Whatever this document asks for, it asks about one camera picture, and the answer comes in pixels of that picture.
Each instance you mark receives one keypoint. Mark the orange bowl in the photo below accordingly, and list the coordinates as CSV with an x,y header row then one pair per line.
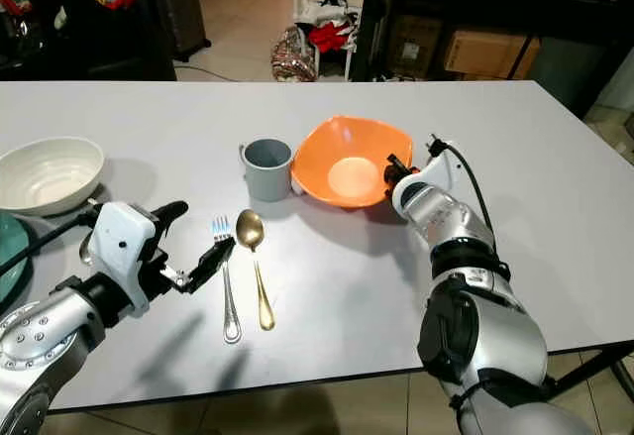
x,y
352,163

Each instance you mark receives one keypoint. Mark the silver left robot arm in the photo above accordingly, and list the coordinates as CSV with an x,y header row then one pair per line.
x,y
50,341

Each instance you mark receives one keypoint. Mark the brown cardboard box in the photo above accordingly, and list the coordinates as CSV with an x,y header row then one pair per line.
x,y
490,54

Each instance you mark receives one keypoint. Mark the teal plate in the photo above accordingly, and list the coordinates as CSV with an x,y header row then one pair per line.
x,y
12,257

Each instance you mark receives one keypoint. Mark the patterned brown bag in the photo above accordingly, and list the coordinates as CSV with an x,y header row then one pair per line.
x,y
292,58

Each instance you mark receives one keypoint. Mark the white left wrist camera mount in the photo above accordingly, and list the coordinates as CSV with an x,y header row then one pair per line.
x,y
127,249

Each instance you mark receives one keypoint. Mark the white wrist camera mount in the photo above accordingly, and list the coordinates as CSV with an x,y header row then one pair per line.
x,y
441,167
127,249

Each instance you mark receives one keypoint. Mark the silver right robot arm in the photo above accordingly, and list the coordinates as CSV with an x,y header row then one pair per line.
x,y
495,316

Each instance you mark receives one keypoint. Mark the black suitcase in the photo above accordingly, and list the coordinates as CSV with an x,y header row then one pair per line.
x,y
180,14

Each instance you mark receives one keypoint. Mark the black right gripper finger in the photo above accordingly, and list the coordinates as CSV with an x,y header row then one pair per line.
x,y
388,167

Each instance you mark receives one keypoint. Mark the black table leg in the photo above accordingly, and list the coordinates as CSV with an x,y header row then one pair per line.
x,y
594,366

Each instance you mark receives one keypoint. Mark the white ribbed bowl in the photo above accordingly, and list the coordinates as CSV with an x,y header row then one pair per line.
x,y
50,175

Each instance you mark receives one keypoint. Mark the dark cardboard box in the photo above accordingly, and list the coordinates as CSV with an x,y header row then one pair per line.
x,y
414,47

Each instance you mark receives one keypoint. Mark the grey ceramic mug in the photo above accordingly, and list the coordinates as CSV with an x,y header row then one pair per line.
x,y
267,175

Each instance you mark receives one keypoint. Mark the red cloth item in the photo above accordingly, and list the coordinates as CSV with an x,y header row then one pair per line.
x,y
332,36

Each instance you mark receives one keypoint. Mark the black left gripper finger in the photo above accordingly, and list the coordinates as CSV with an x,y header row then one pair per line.
x,y
170,210
213,262

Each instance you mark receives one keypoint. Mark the silver metal fork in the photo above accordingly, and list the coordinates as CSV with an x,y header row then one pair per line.
x,y
231,306

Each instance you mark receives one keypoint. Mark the gold metal spoon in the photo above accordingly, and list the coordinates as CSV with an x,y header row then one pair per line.
x,y
250,227
86,249

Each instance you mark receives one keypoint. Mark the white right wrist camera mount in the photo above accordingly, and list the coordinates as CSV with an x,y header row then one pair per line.
x,y
441,167

